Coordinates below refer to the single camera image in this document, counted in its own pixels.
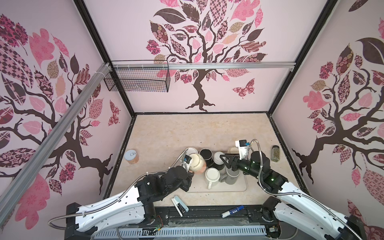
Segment cream beige mug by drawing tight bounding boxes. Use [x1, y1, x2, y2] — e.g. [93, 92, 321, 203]
[227, 147, 239, 155]

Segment black wire basket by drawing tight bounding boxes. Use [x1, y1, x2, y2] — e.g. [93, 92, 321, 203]
[104, 60, 171, 93]

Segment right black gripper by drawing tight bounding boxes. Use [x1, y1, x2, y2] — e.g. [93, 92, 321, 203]
[219, 152, 262, 181]

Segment horizontal aluminium rail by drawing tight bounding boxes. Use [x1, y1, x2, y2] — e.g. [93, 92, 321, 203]
[112, 61, 296, 70]

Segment white slotted cable duct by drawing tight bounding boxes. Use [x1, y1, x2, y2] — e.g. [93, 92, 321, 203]
[94, 226, 267, 240]

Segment white teal stapler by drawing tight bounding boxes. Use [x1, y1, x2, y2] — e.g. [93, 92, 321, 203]
[171, 196, 189, 217]

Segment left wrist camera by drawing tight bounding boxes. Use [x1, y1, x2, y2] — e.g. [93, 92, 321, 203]
[182, 155, 192, 169]

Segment diagonal aluminium rail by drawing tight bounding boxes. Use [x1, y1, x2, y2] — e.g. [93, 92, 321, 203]
[1, 63, 111, 224]

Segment grey mug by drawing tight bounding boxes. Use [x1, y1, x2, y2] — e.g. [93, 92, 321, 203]
[219, 168, 240, 185]

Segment black base frame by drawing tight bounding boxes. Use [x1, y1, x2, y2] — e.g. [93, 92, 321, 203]
[64, 202, 341, 240]

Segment peach orange mug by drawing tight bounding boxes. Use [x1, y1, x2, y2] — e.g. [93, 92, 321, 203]
[189, 154, 207, 174]

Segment glass spice jar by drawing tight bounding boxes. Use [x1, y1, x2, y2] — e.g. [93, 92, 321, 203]
[271, 145, 281, 163]

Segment blue white marker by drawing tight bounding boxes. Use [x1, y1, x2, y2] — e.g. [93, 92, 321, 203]
[221, 206, 245, 218]

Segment translucent plastic tray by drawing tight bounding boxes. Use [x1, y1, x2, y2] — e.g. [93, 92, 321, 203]
[188, 167, 248, 193]

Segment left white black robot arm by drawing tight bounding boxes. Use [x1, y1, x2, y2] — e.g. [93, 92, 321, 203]
[48, 166, 194, 240]

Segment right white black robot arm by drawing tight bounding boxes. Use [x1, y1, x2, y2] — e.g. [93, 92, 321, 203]
[220, 151, 367, 240]

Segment orange tin can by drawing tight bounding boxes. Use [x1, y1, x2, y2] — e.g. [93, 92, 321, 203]
[124, 150, 139, 165]

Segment white ribbed-bottom mug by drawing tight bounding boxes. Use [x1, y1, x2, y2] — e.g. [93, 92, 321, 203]
[186, 147, 199, 155]

